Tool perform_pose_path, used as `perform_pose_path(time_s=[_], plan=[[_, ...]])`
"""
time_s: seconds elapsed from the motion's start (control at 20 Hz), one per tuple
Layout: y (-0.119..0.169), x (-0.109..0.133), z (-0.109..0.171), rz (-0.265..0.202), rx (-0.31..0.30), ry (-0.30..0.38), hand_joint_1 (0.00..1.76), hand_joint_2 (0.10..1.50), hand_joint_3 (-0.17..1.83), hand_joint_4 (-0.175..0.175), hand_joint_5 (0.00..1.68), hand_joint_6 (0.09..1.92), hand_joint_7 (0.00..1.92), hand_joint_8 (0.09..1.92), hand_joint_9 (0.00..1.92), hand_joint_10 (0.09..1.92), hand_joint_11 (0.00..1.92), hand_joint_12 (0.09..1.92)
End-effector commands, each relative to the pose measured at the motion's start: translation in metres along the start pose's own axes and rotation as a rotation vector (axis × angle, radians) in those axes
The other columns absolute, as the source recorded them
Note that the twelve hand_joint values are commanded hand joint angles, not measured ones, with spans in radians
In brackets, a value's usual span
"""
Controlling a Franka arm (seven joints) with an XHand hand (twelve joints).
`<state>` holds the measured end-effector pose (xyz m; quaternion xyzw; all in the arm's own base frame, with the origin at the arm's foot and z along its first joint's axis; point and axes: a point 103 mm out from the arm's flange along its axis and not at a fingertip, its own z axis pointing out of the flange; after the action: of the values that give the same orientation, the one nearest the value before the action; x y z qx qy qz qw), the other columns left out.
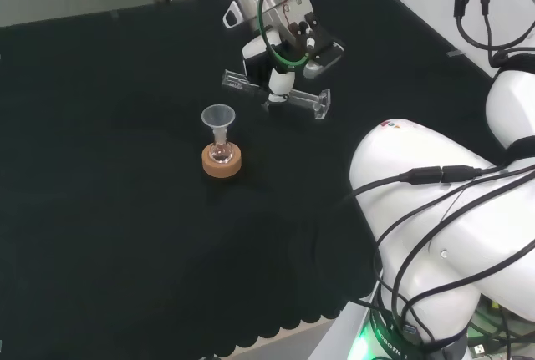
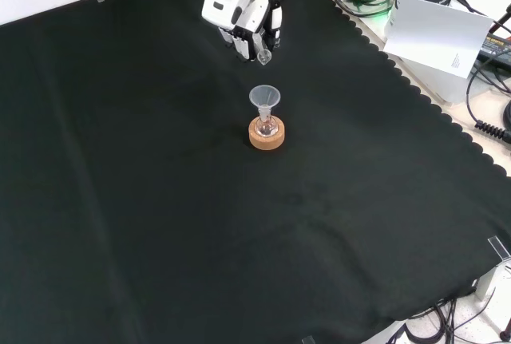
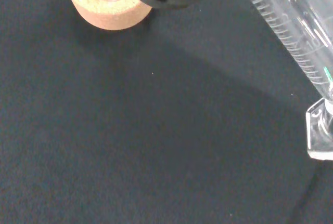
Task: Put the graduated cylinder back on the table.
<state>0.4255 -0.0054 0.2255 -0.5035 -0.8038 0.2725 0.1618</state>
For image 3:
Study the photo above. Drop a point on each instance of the black table cloth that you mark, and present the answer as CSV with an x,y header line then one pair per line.
x,y
135,135

